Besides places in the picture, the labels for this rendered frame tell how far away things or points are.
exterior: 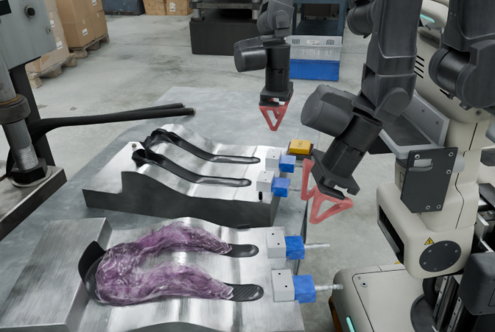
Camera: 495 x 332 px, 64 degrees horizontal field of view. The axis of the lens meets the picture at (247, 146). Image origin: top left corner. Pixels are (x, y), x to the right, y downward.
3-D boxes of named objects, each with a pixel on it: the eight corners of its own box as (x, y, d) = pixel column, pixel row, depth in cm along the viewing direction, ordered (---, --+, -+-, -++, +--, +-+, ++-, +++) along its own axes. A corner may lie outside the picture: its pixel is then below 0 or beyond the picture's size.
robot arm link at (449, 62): (529, 77, 60) (506, 66, 65) (489, 40, 57) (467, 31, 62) (482, 124, 64) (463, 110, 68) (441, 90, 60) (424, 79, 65)
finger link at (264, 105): (258, 133, 97) (258, 97, 92) (264, 121, 103) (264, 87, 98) (286, 136, 95) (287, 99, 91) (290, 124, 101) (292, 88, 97)
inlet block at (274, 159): (316, 170, 108) (317, 153, 105) (314, 180, 103) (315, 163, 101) (268, 165, 110) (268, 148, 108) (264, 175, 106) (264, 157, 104)
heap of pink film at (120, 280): (231, 238, 86) (230, 210, 82) (233, 308, 71) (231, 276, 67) (110, 246, 85) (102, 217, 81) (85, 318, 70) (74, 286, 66)
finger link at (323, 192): (298, 226, 67) (326, 182, 63) (289, 200, 73) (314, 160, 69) (332, 236, 69) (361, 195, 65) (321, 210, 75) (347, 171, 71)
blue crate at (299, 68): (339, 68, 440) (341, 49, 430) (337, 82, 406) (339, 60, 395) (285, 66, 454) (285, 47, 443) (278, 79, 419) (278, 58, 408)
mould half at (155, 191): (287, 174, 117) (288, 134, 111) (270, 233, 96) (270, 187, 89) (133, 157, 129) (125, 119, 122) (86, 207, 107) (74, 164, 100)
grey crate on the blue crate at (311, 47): (341, 50, 430) (342, 36, 422) (339, 62, 395) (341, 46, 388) (285, 48, 443) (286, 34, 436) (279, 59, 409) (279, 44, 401)
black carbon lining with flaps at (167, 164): (262, 163, 110) (262, 132, 106) (249, 197, 97) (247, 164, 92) (147, 151, 118) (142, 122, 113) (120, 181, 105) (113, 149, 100)
